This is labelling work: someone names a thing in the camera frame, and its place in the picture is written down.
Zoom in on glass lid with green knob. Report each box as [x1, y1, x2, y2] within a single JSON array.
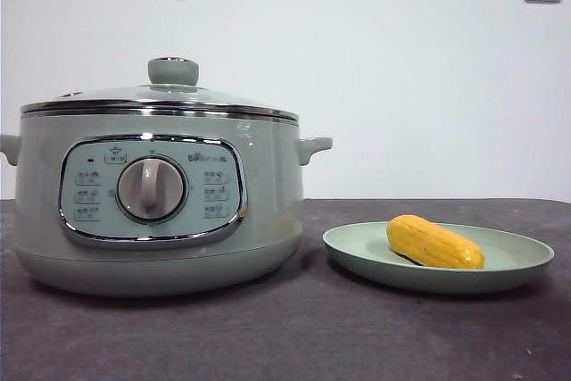
[[20, 57, 300, 124]]

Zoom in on yellow corn cob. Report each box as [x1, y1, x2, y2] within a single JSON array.
[[385, 214, 485, 270]]

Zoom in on pale green electric steamer pot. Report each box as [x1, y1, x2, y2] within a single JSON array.
[[0, 106, 334, 297]]

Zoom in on pale green round plate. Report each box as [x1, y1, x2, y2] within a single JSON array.
[[322, 219, 556, 295]]

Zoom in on grey round control dial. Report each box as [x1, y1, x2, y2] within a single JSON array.
[[116, 156, 186, 221]]

